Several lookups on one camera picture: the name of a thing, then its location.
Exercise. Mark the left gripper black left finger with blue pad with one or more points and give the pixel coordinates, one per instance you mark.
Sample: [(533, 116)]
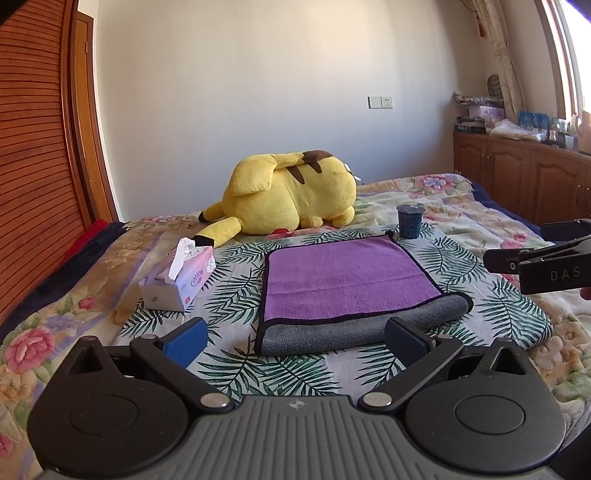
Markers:
[(165, 360)]

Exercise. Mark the dark blue cup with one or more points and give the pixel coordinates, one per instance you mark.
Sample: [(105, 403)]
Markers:
[(410, 220)]

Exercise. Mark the pink tissue box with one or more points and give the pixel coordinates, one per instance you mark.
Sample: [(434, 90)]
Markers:
[(175, 281)]

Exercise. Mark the floral bed quilt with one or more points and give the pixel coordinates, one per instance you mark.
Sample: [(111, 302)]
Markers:
[(103, 300)]

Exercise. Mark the clutter pile on cabinet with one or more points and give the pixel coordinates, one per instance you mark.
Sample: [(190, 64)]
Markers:
[(487, 115)]

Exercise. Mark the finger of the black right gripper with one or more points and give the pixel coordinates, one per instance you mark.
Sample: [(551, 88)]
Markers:
[(514, 261)]

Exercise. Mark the purple and grey towel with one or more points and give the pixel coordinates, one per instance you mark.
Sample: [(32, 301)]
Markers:
[(340, 295)]

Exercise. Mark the red cloth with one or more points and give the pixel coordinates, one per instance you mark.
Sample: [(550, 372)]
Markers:
[(90, 233)]

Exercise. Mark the wooden slatted wardrobe door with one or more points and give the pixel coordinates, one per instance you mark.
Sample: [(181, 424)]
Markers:
[(54, 182)]

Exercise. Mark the white wall socket plate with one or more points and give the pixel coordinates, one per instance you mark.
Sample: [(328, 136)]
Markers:
[(380, 102)]

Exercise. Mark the yellow Pikachu plush toy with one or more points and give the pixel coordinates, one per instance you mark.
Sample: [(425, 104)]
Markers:
[(270, 192)]

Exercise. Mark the dark blue blanket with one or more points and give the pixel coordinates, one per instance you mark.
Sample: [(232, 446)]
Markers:
[(64, 278)]

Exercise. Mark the patterned beige curtain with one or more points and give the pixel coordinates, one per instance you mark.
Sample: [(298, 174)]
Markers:
[(490, 16)]

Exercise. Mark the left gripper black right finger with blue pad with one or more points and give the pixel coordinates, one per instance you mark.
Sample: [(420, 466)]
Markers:
[(425, 358)]

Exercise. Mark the wooden low cabinet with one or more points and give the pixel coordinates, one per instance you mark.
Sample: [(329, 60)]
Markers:
[(540, 183)]

